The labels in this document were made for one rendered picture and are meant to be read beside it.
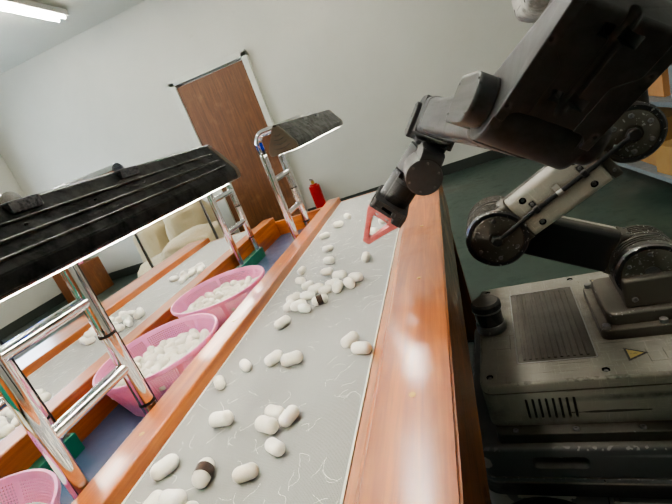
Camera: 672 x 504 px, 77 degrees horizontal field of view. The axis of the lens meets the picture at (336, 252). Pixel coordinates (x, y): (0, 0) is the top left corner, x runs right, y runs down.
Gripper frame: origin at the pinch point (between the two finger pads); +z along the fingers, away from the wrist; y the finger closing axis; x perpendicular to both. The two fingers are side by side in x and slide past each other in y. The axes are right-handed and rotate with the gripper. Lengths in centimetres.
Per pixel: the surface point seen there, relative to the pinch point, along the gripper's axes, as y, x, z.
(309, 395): 29.5, 2.9, 13.2
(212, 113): -419, -212, 133
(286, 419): 35.4, 1.2, 12.9
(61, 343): -8, -57, 80
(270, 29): -432, -190, 17
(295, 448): 39.0, 3.5, 12.4
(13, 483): 42, -27, 45
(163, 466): 41.4, -9.1, 24.4
